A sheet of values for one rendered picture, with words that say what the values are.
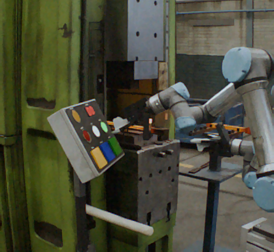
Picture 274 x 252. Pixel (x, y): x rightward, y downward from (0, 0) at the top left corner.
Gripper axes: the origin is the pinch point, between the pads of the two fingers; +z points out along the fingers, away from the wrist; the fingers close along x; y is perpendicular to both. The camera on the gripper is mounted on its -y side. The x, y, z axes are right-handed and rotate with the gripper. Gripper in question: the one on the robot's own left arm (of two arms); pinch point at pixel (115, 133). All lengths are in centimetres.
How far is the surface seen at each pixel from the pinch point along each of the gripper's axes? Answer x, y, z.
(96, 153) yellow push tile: 21.0, -3.3, 2.5
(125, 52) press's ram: -31.4, 31.7, -13.1
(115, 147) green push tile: 0.9, -5.6, 2.5
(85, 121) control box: 13.7, 9.7, 3.2
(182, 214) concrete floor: -168, -97, 45
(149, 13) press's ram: -46, 46, -31
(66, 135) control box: 27.0, 8.1, 6.9
